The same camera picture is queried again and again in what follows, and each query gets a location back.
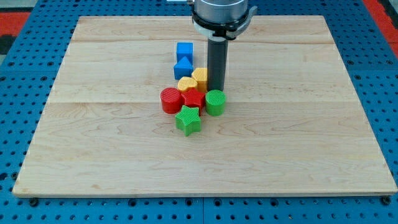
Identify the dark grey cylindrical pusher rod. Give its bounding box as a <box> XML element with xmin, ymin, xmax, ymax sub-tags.
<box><xmin>207</xmin><ymin>39</ymin><xmax>228</xmax><ymax>91</ymax></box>

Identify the yellow hexagon block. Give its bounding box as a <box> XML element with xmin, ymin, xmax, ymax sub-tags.
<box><xmin>192</xmin><ymin>68</ymin><xmax>208</xmax><ymax>93</ymax></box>

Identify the yellow heart block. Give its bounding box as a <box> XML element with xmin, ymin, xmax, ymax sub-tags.
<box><xmin>177</xmin><ymin>77</ymin><xmax>198</xmax><ymax>93</ymax></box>

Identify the blue cube block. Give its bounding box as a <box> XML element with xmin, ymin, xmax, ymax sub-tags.
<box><xmin>176</xmin><ymin>42</ymin><xmax>193</xmax><ymax>63</ymax></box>

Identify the blue triangle block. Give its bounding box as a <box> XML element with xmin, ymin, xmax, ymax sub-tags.
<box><xmin>174</xmin><ymin>57</ymin><xmax>193</xmax><ymax>80</ymax></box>

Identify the green cylinder block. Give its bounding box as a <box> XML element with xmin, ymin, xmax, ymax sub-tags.
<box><xmin>205</xmin><ymin>90</ymin><xmax>226</xmax><ymax>116</ymax></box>

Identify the red star block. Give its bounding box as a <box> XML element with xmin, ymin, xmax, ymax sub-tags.
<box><xmin>182</xmin><ymin>88</ymin><xmax>205</xmax><ymax>116</ymax></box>

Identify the red cylinder block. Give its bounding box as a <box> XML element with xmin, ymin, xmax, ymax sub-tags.
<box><xmin>160</xmin><ymin>87</ymin><xmax>183</xmax><ymax>114</ymax></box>

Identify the green star block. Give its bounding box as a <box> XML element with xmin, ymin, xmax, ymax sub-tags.
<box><xmin>175</xmin><ymin>105</ymin><xmax>201</xmax><ymax>136</ymax></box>

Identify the wooden board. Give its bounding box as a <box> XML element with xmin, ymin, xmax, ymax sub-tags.
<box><xmin>13</xmin><ymin>16</ymin><xmax>397</xmax><ymax>198</ymax></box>

